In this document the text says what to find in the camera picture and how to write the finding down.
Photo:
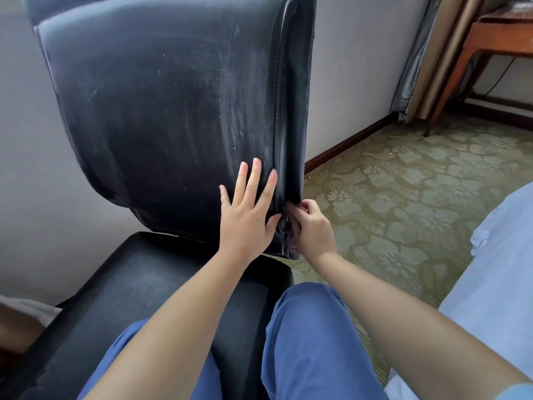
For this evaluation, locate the person's left hand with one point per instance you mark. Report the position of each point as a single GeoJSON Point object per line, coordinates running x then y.
{"type": "Point", "coordinates": [245, 229]}

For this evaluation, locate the person's right hand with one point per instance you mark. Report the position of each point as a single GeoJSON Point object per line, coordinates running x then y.
{"type": "Point", "coordinates": [318, 237]}

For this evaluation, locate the black leather chair backrest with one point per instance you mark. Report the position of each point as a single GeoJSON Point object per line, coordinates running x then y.
{"type": "Point", "coordinates": [166, 99]}

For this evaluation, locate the person's right forearm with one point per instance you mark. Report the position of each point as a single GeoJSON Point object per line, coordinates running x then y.
{"type": "Point", "coordinates": [416, 337]}

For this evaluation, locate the dark wooden baseboard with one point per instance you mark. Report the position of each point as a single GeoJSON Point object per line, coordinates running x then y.
{"type": "Point", "coordinates": [495, 112]}
{"type": "Point", "coordinates": [354, 139]}

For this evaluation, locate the blue trousers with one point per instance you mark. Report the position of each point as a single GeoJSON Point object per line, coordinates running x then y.
{"type": "Point", "coordinates": [312, 349]}

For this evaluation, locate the wooden furniture leg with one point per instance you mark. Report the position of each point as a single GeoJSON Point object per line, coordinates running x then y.
{"type": "Point", "coordinates": [447, 91]}

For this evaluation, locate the grey curtain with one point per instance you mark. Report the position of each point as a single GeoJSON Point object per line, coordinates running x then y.
{"type": "Point", "coordinates": [412, 66]}

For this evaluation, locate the white sheer curtain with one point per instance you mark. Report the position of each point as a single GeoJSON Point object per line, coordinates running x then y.
{"type": "Point", "coordinates": [33, 308]}

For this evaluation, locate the brown curtain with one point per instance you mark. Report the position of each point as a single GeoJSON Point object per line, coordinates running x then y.
{"type": "Point", "coordinates": [445, 45]}

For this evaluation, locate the light blue shirt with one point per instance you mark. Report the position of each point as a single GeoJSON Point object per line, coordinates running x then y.
{"type": "Point", "coordinates": [518, 393]}

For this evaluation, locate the brown wooden desk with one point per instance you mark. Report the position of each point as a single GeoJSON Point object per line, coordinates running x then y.
{"type": "Point", "coordinates": [499, 39]}

